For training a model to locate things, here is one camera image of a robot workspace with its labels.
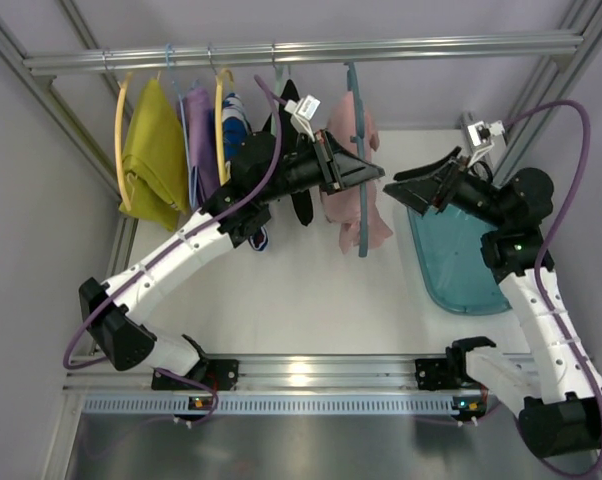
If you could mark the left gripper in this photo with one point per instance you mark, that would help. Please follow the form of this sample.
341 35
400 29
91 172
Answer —
326 160

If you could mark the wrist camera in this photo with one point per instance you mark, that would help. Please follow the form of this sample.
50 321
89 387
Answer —
481 137
302 111

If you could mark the pale yellow hanger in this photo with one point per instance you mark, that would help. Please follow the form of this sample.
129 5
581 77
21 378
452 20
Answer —
118 143

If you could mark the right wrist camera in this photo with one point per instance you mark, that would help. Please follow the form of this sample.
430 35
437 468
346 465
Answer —
481 137

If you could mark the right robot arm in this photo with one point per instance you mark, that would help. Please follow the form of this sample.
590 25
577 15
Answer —
558 411

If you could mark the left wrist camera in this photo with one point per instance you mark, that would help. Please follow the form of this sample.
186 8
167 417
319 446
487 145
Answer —
302 111

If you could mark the aluminium hanging rail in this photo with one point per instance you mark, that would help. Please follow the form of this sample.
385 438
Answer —
545 43

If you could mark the light blue wire hanger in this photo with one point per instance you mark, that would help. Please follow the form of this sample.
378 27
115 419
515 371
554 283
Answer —
181 115

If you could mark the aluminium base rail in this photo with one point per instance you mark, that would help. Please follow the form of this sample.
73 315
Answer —
271 374

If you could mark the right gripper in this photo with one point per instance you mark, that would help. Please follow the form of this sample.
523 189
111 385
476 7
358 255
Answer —
446 186

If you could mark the purple trousers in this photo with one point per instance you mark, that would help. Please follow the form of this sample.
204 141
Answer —
203 171

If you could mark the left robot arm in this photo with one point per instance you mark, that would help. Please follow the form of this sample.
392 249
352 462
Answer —
115 311

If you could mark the slotted cable duct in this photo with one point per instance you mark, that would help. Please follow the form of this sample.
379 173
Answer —
253 404

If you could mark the pink trousers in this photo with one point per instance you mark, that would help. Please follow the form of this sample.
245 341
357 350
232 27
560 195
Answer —
344 208

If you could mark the blue white patterned trousers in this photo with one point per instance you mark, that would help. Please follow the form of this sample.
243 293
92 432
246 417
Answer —
236 128

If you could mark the teal plastic basin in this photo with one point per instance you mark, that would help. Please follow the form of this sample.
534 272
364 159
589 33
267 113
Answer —
448 247

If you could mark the olive yellow trousers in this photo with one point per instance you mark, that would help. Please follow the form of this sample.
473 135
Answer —
154 160

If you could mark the black trousers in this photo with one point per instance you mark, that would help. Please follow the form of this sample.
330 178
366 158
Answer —
278 125

